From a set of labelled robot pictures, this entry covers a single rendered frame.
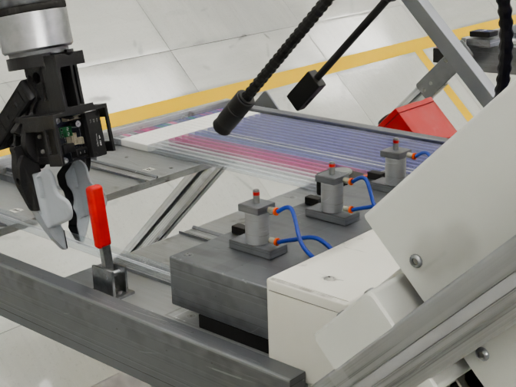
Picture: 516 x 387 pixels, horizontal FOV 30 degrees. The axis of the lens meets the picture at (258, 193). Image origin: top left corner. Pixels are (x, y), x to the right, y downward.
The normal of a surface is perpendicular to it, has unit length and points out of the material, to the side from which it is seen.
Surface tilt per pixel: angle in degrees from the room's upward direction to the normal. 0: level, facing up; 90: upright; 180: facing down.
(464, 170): 90
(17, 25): 66
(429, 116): 0
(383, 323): 90
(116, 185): 45
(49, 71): 90
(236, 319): 90
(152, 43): 0
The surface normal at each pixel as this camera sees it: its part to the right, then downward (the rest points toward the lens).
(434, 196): -0.67, 0.25
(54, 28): 0.74, 0.01
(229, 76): 0.51, -0.54
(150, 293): -0.03, -0.95
